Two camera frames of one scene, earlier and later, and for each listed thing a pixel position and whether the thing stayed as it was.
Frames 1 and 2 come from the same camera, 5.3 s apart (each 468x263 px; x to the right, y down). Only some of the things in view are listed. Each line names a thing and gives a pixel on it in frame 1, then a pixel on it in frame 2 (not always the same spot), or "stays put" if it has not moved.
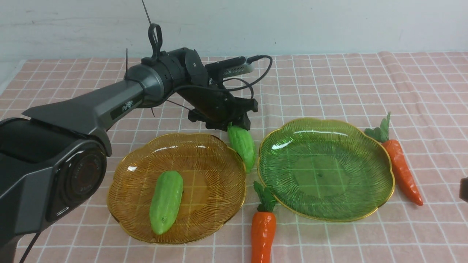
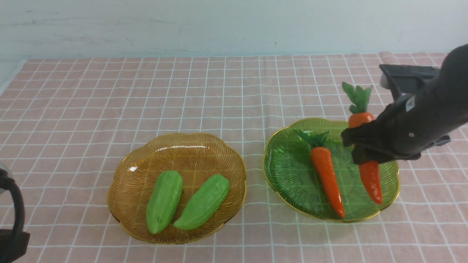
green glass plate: [327, 169] stays put
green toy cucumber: [165, 201] stays put
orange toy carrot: [263, 225] -> [323, 159]
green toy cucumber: [241, 140] -> [210, 197]
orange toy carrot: [403, 175] -> [359, 114]
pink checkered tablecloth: [426, 93] stays put
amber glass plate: [214, 187] stays put
